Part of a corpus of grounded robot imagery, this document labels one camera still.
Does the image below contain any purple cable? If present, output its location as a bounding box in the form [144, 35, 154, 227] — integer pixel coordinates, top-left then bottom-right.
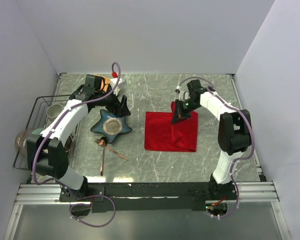
[176, 76, 255, 219]
[31, 61, 122, 228]

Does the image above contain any brown cream ceramic bowl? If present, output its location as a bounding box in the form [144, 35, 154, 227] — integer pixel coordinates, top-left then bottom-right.
[64, 135, 73, 153]

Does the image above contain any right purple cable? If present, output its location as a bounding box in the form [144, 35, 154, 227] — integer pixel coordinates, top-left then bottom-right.
[176, 76, 255, 219]

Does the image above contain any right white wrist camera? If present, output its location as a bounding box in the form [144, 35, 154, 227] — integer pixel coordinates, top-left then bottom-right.
[175, 85, 190, 101]

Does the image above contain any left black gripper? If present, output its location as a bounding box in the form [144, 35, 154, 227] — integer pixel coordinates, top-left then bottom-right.
[95, 84, 131, 118]

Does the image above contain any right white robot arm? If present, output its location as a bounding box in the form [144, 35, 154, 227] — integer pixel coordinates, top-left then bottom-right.
[171, 77, 255, 200]

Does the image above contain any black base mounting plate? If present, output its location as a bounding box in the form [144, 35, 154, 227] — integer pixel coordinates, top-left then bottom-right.
[58, 181, 238, 214]

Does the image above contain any grey ribbed mug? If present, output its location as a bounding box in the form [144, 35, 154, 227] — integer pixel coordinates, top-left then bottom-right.
[46, 104, 64, 122]

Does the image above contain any orange woven basket tray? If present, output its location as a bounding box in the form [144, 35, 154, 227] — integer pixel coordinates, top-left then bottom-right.
[93, 73, 112, 93]

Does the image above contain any blue star-shaped dish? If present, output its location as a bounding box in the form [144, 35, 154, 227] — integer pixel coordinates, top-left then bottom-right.
[90, 109, 132, 144]

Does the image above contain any red cloth napkin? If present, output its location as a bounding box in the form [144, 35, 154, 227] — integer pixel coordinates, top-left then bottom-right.
[144, 102, 199, 153]

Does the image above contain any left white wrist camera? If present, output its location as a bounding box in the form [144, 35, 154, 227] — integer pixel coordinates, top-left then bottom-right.
[110, 72, 127, 96]

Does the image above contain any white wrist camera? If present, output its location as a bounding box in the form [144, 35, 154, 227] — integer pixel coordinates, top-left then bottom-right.
[110, 72, 127, 96]
[175, 85, 190, 101]

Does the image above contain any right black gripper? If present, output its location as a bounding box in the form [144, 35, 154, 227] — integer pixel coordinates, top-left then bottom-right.
[171, 98, 200, 125]

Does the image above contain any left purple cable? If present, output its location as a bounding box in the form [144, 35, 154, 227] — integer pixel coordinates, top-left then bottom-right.
[31, 61, 122, 228]

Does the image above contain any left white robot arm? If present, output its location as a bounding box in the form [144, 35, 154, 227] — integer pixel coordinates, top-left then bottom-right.
[26, 72, 132, 201]

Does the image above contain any copper spoon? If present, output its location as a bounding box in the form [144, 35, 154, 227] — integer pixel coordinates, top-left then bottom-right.
[99, 139, 106, 177]

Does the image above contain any green ceramic bowl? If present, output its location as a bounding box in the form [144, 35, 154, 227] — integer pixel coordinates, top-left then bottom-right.
[30, 127, 45, 136]

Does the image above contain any clear glass bowl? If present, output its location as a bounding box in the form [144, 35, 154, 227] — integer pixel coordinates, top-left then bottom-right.
[14, 128, 35, 158]

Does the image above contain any copper fork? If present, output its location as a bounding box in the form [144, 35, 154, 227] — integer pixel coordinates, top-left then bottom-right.
[94, 138, 129, 162]

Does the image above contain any aluminium frame rail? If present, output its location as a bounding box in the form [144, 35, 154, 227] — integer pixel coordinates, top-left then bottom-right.
[14, 181, 279, 205]

